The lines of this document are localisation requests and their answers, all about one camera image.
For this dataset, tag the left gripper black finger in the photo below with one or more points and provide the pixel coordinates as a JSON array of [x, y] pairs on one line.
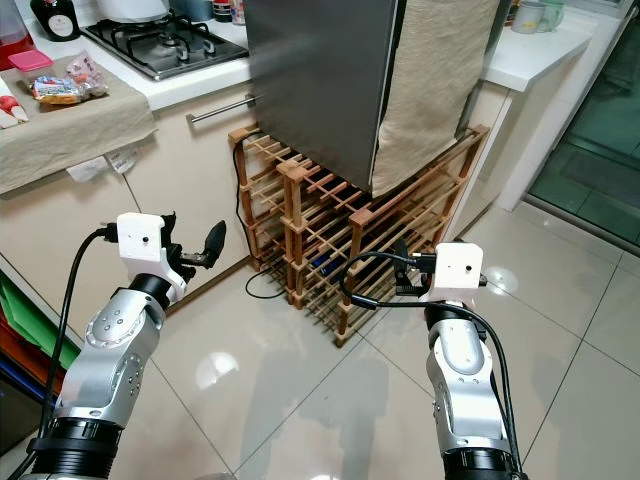
[[171, 225], [216, 242]]

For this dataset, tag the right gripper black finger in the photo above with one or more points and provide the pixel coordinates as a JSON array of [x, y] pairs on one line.
[[400, 258]]

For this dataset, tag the grey mini fridge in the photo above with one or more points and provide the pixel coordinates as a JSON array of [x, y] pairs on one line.
[[320, 80]]

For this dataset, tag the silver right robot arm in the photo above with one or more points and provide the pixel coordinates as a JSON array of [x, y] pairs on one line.
[[460, 380]]

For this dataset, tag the beige cloth draped over fridge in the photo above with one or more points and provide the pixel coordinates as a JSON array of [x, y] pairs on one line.
[[435, 90]]

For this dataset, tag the beige kitchen cabinet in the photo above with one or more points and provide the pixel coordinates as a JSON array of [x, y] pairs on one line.
[[190, 170]]

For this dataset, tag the white paper tag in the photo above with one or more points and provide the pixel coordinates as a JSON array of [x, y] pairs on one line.
[[123, 160], [87, 168]]

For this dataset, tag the wooden wine rack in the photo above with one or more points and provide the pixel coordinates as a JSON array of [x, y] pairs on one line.
[[310, 230]]

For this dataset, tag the beige counter cloth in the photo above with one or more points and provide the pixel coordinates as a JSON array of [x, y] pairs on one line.
[[70, 135]]

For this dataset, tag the black gas stove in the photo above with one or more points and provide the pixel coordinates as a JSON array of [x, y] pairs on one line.
[[170, 50]]

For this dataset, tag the white green juice carton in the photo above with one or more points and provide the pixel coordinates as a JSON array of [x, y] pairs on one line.
[[12, 112]]

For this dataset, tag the red flat board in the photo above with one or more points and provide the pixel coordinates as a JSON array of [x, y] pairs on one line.
[[25, 360]]

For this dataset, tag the sliding glass door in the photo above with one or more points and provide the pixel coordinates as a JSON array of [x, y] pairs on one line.
[[590, 150]]

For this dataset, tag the pink lidded food container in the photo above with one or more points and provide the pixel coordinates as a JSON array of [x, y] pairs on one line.
[[30, 60]]

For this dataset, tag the dark blue grey pot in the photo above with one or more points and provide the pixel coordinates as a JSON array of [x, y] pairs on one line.
[[193, 8]]

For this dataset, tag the white cooking pot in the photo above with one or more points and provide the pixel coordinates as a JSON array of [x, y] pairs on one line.
[[130, 8]]

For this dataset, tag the dark flask bottle round label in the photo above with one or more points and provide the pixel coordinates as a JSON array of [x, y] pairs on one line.
[[54, 20]]

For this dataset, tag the grey mug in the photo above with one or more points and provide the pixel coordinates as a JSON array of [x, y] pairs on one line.
[[527, 15]]

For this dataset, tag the green mug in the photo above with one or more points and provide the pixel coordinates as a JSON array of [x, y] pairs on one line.
[[555, 14]]

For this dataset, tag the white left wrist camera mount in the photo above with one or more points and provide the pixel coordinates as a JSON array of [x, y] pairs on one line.
[[142, 245]]

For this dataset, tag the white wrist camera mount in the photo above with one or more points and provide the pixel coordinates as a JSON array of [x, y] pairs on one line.
[[460, 272], [142, 245]]

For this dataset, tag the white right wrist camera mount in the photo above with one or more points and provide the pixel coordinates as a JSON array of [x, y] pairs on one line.
[[460, 272]]

